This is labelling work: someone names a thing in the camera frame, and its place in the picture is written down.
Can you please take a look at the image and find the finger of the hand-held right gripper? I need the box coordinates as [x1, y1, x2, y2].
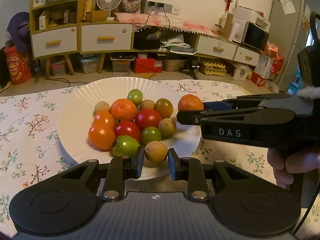
[176, 107, 296, 126]
[202, 94, 292, 110]

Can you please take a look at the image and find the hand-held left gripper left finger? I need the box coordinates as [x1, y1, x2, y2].
[50, 147, 145, 201]

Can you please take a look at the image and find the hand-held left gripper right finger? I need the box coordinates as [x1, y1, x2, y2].
[168, 148, 263, 202]

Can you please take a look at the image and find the tangerine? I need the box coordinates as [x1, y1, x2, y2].
[178, 94, 204, 112]
[109, 98, 138, 121]

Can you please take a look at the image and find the brownish green tomato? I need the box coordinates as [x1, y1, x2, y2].
[154, 98, 174, 119]

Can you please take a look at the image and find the red tomato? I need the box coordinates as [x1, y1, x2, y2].
[135, 109, 162, 132]
[113, 120, 141, 142]

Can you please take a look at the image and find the orange tomato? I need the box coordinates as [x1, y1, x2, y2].
[94, 110, 116, 128]
[88, 123, 116, 151]

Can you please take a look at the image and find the white ribbed plate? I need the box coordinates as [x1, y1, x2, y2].
[57, 78, 202, 180]

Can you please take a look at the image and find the person's right hand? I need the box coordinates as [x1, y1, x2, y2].
[267, 147, 320, 188]

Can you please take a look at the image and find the yellow green table mat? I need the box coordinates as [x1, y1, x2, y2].
[235, 85, 252, 96]

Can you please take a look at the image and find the stack of egg cartons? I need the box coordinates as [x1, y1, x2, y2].
[201, 59, 227, 77]

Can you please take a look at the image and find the white patterned box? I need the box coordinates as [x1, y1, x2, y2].
[226, 64, 253, 81]

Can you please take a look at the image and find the small black tripod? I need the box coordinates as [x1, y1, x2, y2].
[180, 59, 201, 80]

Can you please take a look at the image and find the red snack box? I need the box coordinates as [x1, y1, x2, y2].
[251, 72, 267, 87]

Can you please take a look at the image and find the wide clear storage box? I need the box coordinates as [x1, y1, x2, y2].
[162, 59, 187, 72]

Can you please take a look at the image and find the white fluffy cloth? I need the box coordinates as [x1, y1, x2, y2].
[297, 86, 320, 98]

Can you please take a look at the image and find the white cardboard box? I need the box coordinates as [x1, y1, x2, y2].
[254, 54, 273, 79]

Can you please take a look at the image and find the red gift box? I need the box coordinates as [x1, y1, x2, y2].
[132, 57, 163, 73]

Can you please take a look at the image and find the long wooden media stand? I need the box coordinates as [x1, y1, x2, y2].
[132, 27, 262, 67]

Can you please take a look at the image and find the pile of white papers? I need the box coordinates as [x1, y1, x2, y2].
[161, 34, 198, 55]

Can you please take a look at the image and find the white paper bag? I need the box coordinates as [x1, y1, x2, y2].
[229, 17, 248, 44]

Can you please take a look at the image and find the tall cardboard box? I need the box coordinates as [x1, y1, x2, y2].
[222, 14, 234, 40]

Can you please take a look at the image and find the black and white microwave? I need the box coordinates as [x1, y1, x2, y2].
[241, 21, 270, 52]

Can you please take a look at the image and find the grey refrigerator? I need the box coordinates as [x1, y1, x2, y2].
[269, 0, 312, 93]

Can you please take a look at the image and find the black lid storage box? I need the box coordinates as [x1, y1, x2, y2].
[111, 53, 132, 72]

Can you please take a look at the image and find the pink floral cloth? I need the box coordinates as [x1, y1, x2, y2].
[114, 12, 218, 37]

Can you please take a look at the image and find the large white box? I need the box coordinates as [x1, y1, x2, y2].
[232, 6, 271, 30]

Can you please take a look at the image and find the low wooden cabinet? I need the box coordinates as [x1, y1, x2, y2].
[79, 21, 134, 74]

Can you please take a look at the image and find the teal lid storage box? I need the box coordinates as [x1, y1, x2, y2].
[78, 55, 100, 74]

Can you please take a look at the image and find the floral tablecloth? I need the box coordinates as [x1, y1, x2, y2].
[0, 79, 320, 240]

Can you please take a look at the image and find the white paper note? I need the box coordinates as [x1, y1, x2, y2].
[279, 0, 296, 15]

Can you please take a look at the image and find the small clear storage box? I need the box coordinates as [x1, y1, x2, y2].
[51, 59, 67, 77]

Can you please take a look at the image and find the small cardboard box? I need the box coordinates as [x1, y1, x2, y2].
[86, 10, 108, 22]

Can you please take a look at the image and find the yellow roll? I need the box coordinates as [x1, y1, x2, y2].
[84, 0, 92, 22]

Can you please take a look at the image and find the orange printed bucket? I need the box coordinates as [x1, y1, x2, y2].
[2, 45, 33, 85]

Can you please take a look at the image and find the small brown box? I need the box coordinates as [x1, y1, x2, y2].
[62, 9, 78, 24]

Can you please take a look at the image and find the black bag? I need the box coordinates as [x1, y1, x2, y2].
[0, 47, 12, 90]

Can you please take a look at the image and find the round wooden jar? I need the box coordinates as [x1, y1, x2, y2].
[49, 10, 63, 25]

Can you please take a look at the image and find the tall wooden shelf cabinet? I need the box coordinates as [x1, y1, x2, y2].
[29, 0, 81, 78]

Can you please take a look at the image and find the purple plush toy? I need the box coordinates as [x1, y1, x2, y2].
[6, 12, 32, 53]

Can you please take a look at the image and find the white drawer wooden handle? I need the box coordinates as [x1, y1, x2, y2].
[234, 46, 260, 67]
[31, 26, 78, 58]
[196, 36, 237, 60]
[81, 24, 133, 53]

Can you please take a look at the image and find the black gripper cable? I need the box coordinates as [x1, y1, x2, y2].
[294, 187, 320, 234]

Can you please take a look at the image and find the black power cable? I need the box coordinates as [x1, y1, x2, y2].
[149, 8, 168, 80]
[144, 6, 157, 29]

